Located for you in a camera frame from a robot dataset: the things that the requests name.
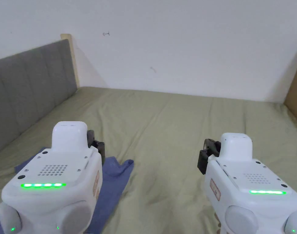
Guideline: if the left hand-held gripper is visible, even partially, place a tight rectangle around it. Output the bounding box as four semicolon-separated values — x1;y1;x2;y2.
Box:
0;121;106;234

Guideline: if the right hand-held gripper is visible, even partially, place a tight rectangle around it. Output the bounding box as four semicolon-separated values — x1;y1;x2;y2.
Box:
198;133;297;234

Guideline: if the person's right hand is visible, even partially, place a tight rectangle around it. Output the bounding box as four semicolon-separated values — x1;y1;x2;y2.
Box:
214;211;222;234

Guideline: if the dark blue shirt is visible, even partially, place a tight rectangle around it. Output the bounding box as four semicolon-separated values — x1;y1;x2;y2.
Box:
0;146;135;234

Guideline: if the bed with pale green sheet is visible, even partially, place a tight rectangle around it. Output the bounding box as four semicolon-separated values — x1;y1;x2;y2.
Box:
0;86;297;234

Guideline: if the grey padded headboard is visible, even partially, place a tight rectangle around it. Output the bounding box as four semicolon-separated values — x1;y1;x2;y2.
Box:
0;39;78;156

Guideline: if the brown wooden board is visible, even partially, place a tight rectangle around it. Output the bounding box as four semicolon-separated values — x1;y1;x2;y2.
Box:
284;52;297;127

